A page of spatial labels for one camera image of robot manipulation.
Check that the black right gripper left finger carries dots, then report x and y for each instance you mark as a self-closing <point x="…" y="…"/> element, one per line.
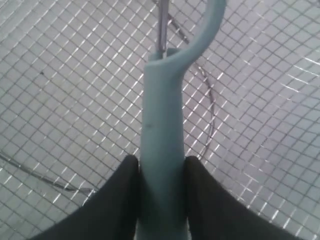
<point x="110" y="214"/>

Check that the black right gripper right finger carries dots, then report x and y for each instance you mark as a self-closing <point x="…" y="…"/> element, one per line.
<point x="214" y="214"/>

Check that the teal handled peeler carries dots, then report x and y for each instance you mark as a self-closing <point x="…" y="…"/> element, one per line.
<point x="162" y="212"/>

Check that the oval steel mesh basket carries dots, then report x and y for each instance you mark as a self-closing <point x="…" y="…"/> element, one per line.
<point x="71" y="86"/>

